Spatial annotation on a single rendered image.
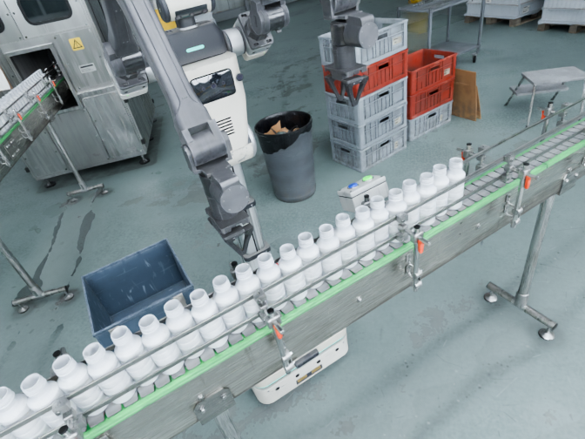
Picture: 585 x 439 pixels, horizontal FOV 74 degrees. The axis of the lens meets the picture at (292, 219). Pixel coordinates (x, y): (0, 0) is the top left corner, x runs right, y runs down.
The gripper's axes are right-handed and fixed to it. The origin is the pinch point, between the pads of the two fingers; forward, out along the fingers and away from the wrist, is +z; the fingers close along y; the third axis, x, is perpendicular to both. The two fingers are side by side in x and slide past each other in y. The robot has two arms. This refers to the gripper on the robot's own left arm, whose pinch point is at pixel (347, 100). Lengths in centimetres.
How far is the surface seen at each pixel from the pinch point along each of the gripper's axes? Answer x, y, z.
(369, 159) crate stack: -132, 159, 131
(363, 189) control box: -1.5, -2.6, 28.1
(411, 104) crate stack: -191, 169, 103
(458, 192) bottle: -25.2, -18.5, 32.9
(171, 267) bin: 58, 43, 58
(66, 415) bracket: 89, -22, 31
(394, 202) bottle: -0.9, -17.1, 25.5
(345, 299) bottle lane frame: 21, -21, 46
